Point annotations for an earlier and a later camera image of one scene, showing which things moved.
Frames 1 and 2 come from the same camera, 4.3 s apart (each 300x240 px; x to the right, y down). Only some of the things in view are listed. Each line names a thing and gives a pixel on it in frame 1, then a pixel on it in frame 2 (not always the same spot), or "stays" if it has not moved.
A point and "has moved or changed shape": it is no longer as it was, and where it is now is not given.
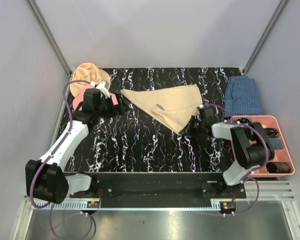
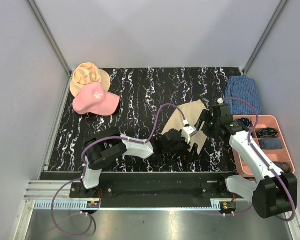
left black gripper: x=113 y=112 to x=193 y=155
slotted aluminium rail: x=262 y=195 stays
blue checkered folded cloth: x=241 y=97 stays
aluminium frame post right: x=264 y=36 stays
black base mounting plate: x=163 y=185 stays
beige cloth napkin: x=171 y=106 has moved or changed shape
